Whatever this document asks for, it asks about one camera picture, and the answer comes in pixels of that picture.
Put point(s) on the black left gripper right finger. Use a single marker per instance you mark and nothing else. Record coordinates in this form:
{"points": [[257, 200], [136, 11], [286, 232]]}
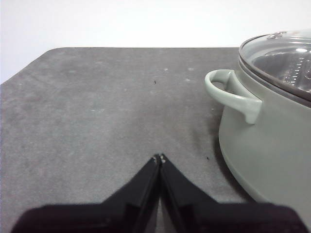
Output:
{"points": [[230, 218]]}

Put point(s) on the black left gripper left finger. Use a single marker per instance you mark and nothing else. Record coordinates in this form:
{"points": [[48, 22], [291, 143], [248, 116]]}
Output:
{"points": [[97, 218]]}

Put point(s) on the glass lid with green knob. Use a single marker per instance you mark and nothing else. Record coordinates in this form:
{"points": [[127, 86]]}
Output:
{"points": [[274, 51]]}

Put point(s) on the pale green electric steamer pot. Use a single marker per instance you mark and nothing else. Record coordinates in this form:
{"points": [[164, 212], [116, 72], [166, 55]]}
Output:
{"points": [[272, 150]]}

